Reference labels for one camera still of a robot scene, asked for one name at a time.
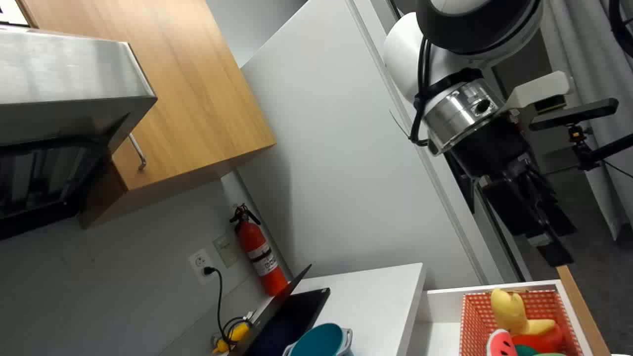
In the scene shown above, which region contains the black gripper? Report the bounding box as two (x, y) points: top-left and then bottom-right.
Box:
(451, 116), (578, 266)

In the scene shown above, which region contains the yellow banana plush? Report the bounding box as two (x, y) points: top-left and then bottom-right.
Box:
(489, 286), (560, 335)

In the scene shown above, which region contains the watermelon slice plush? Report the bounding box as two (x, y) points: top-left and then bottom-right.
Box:
(485, 328), (519, 356)

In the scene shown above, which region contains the white drawer with wooden front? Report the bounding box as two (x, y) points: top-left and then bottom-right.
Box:
(406, 262), (612, 356)

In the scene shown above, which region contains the orange checkered basket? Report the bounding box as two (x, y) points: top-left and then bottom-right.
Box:
(457, 286), (586, 356)

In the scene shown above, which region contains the grey curtain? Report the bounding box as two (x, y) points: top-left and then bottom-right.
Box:
(540, 0), (633, 242)

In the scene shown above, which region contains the teal bowl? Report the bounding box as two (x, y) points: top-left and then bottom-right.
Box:
(281, 320), (356, 356)

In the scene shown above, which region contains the red fire extinguisher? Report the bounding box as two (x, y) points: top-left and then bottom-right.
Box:
(228, 203), (293, 298)

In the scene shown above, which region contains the small yellow object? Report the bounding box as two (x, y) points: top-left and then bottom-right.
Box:
(210, 318), (256, 356)

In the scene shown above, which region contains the steel range hood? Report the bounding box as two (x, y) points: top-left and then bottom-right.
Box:
(0, 23), (159, 241)

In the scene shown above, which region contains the black camera stand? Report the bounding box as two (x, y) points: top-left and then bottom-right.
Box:
(568, 122), (633, 173)

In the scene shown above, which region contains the black stereo camera bar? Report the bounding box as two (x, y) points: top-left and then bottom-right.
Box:
(529, 96), (622, 132)

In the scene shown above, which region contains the beige wall switch plate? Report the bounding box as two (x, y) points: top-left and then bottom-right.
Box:
(212, 231), (242, 268)

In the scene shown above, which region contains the black power cable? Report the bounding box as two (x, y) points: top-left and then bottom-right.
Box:
(202, 264), (230, 343)

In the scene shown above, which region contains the white wall outlet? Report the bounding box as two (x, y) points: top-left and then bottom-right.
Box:
(188, 246), (218, 286)

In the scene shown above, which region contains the wooden wall cabinet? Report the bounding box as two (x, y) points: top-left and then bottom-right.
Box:
(18, 0), (277, 227)

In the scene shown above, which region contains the metal wall cabinet handle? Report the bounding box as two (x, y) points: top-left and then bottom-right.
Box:
(127, 132), (149, 173)

